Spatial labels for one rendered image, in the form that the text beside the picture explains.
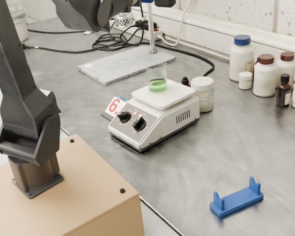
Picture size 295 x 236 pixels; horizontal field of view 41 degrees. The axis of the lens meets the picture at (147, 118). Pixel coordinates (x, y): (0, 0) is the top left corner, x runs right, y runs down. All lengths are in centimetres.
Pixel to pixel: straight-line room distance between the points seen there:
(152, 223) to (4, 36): 40
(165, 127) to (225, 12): 61
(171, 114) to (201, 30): 59
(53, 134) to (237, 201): 35
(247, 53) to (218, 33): 23
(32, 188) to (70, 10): 29
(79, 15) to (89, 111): 49
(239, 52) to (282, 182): 48
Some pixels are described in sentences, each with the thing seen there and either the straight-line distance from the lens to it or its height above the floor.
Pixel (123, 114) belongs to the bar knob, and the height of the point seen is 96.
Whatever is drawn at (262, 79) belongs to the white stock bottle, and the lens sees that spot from 110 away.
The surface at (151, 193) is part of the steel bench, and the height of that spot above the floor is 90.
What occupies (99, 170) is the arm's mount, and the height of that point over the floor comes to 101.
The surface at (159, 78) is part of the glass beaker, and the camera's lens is 94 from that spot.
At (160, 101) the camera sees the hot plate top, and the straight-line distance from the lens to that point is 92.
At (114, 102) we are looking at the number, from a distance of 108.
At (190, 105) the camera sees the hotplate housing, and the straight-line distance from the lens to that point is 96.
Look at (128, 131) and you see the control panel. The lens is 92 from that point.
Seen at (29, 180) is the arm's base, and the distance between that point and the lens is 65.
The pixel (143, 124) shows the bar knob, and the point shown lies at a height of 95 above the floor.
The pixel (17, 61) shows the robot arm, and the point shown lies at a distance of 57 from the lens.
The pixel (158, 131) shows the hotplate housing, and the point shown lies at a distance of 91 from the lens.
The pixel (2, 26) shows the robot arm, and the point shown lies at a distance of 54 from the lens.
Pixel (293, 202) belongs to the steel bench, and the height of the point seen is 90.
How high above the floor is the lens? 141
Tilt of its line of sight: 29 degrees down
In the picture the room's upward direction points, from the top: 6 degrees counter-clockwise
